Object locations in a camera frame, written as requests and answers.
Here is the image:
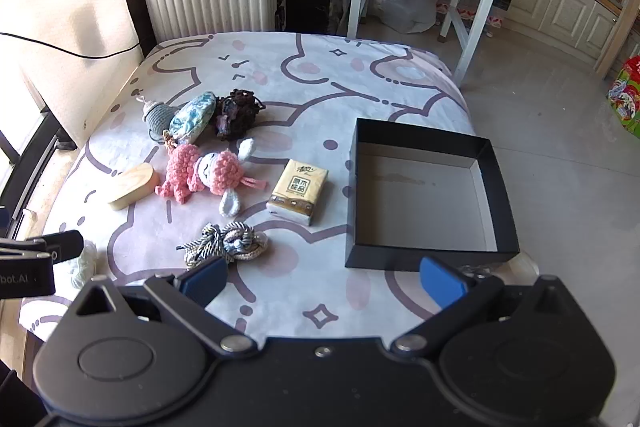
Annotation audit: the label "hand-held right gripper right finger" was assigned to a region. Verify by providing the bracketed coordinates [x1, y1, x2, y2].
[390, 256, 584, 355]

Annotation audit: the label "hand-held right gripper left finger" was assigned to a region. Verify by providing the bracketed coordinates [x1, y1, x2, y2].
[74, 255, 257, 356]

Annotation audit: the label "white yarn ball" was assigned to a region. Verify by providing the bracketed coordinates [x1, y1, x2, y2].
[69, 239, 100, 291]

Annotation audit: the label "braided cord knot with tassel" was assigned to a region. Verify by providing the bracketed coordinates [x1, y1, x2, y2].
[175, 221, 270, 271]

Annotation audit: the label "black cardboard box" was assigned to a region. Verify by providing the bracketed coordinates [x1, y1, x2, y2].
[344, 117, 521, 273]

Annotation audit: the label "rounded wooden block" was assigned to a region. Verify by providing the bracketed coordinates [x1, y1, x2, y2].
[107, 163, 161, 212]

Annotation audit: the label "yellow tissue pack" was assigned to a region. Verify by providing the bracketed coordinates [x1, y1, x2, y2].
[265, 159, 330, 227]

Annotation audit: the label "pink crochet bunny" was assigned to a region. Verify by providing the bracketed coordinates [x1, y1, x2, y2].
[154, 137, 269, 216]

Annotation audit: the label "blue-grey crochet doll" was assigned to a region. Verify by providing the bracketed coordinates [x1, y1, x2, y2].
[134, 89, 174, 140]

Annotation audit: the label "blue patterned pouch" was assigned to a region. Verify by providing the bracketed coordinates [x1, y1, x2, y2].
[160, 91, 217, 152]

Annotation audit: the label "dark brown crochet pouch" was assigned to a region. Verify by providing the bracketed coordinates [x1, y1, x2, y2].
[213, 89, 266, 139]

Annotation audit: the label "beige board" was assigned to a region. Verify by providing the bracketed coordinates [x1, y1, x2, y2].
[0, 0, 147, 148]

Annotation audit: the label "white table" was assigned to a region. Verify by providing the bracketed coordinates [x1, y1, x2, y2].
[346, 0, 502, 88]

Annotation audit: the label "colourful printed package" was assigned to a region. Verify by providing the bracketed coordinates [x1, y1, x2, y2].
[607, 55, 640, 136]

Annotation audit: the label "cream kitchen cabinets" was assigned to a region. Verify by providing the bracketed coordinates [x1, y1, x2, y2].
[499, 0, 627, 64]

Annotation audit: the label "black cable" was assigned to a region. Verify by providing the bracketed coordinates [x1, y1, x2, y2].
[0, 31, 142, 59]

